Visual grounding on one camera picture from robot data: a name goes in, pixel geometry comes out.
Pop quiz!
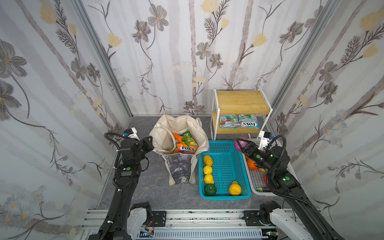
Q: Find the purple onion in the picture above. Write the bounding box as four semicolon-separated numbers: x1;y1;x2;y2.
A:
234;137;249;152

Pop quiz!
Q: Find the orange carrot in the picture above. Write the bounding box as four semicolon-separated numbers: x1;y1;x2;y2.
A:
173;134;184;143

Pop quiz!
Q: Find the orange snack bag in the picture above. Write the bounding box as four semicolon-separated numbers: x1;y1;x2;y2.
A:
174;144;199;155

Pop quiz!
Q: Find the green snack bag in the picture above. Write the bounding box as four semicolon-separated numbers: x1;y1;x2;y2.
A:
182;131;199;147

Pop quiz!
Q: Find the cream canvas tote bag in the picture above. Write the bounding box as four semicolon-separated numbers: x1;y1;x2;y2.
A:
150;114;209;186

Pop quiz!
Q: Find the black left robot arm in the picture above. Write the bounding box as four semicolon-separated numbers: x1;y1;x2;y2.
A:
88;132;154;240

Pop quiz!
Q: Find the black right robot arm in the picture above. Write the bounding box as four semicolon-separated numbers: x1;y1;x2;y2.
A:
235;135;343;240

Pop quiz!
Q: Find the Fox's candy bag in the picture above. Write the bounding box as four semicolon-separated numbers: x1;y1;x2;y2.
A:
239;115;260;129

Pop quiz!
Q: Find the red green candy bag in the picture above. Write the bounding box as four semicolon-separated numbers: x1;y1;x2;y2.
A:
219;115;241;129

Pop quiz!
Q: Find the orange persimmon lower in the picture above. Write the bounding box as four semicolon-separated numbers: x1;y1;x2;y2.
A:
246;157;258;171

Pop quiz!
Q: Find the white plastic basket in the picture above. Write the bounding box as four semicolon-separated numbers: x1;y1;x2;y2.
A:
239;137;301;197

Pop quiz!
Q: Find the teal plastic basket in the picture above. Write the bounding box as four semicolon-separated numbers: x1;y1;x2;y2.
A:
198;141;251;201

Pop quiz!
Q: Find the large yellow citrus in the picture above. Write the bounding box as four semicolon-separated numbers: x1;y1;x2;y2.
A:
229;181;242;196

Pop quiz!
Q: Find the yellow lemon top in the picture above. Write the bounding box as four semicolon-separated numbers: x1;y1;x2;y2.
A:
203;155;213;167

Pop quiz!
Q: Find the yellow lemon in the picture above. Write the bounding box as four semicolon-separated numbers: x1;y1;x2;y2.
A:
203;166;213;175
204;174;214;184
203;155;213;167

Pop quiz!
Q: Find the white wooden shelf rack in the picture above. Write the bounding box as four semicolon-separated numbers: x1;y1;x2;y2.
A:
210;89;273;140

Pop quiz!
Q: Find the green avocado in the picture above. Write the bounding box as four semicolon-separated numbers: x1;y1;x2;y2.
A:
204;184;217;197

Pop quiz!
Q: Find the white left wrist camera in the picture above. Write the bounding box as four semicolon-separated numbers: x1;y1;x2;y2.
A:
123;128;140;141

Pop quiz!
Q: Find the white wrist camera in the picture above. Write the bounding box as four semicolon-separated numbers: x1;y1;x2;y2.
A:
258;131;273;151
123;128;140;141

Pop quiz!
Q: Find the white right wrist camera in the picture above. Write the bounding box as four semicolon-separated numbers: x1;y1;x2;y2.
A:
258;131;273;151

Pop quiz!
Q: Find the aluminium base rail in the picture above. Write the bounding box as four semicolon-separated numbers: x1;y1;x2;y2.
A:
79;208;331;240

